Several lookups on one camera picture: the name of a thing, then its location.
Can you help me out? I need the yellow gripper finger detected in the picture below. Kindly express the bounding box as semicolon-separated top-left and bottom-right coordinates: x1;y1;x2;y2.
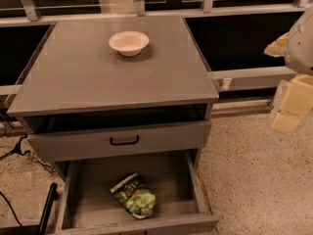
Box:
272;74;313;134
264;33;289;57

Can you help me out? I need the green jalapeno chip bag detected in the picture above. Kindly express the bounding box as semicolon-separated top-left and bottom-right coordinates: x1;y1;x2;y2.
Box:
110;172;157;219

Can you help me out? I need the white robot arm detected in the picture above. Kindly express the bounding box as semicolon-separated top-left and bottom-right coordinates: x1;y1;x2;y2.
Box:
264;6;313;134

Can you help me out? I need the closed grey top drawer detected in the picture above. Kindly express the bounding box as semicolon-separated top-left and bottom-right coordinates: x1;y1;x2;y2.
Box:
27;120;211;162

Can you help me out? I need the open grey middle drawer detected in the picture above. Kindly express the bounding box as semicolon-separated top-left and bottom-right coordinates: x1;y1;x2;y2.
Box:
55;151;218;235

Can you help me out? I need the grey drawer cabinet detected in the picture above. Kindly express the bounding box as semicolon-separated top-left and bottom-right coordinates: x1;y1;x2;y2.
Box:
6;15;220;235

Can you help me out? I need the white bowl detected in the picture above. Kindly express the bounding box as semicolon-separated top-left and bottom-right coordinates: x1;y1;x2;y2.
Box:
109;31;150;57

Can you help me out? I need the black bar lower left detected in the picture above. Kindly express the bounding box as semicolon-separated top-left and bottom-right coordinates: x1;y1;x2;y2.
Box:
0;182;60;235

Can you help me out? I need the metal window railing frame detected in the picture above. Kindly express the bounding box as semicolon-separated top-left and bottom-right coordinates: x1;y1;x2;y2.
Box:
0;0;313;116

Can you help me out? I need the black drawer handle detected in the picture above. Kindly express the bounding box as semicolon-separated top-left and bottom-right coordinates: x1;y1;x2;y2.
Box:
110;135;140;146

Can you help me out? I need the black cable on floor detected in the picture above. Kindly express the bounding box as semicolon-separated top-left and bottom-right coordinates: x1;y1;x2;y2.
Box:
0;134;32;162

